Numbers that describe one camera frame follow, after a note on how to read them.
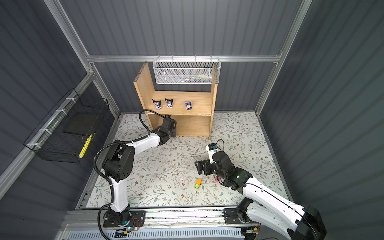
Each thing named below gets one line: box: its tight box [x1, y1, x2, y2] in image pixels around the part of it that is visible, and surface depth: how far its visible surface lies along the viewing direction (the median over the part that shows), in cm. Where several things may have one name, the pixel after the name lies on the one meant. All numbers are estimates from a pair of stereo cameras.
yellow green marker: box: [78, 134, 93, 159], surface depth 71 cm
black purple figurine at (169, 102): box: [164, 97, 174, 109], surface depth 84 cm
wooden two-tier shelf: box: [133, 61, 218, 138], surface depth 86 cm
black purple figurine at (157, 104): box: [152, 99, 162, 110], surface depth 82 cm
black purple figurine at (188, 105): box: [183, 100, 193, 111], surface depth 82 cm
